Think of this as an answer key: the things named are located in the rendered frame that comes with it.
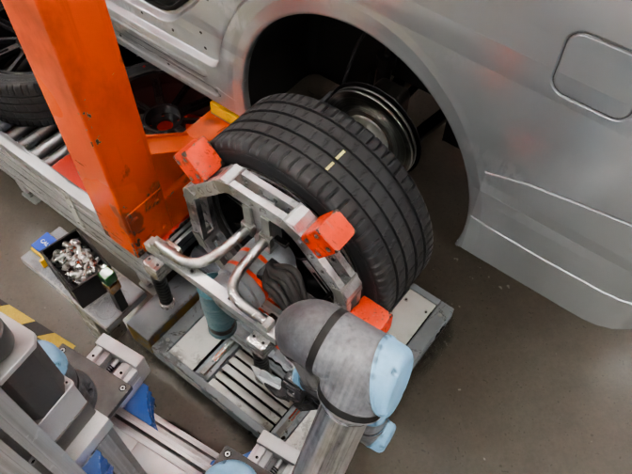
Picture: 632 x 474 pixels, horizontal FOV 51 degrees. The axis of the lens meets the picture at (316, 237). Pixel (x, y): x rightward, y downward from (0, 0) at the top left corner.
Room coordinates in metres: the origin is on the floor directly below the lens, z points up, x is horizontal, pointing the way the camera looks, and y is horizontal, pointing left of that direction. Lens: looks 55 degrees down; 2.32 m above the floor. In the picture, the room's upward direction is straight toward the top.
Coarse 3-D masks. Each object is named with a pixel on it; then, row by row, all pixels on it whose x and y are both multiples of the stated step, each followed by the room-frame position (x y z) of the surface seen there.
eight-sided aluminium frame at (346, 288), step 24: (240, 168) 1.04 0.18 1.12; (192, 192) 1.08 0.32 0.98; (216, 192) 1.02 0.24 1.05; (240, 192) 0.96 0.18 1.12; (264, 192) 0.97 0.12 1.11; (192, 216) 1.09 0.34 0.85; (288, 216) 0.89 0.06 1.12; (312, 216) 0.90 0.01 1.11; (216, 240) 1.11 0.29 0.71; (312, 264) 0.83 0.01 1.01; (336, 264) 0.84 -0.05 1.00; (336, 288) 0.79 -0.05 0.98; (360, 288) 0.81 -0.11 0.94
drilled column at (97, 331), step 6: (84, 318) 1.15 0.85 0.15; (90, 324) 1.13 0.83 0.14; (96, 324) 1.10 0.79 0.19; (120, 324) 1.16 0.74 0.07; (90, 330) 1.15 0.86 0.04; (96, 330) 1.12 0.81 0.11; (102, 330) 1.11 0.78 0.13; (114, 330) 1.14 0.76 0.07; (120, 330) 1.16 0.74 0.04; (126, 330) 1.17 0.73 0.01; (96, 336) 1.14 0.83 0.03; (114, 336) 1.13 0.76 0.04; (120, 336) 1.15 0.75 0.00
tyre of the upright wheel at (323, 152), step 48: (288, 96) 1.25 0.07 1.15; (240, 144) 1.09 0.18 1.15; (288, 144) 1.06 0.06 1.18; (336, 144) 1.06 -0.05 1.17; (384, 144) 1.09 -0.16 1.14; (336, 192) 0.94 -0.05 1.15; (384, 192) 0.98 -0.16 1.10; (384, 240) 0.89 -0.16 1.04; (432, 240) 0.97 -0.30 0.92; (384, 288) 0.82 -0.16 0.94
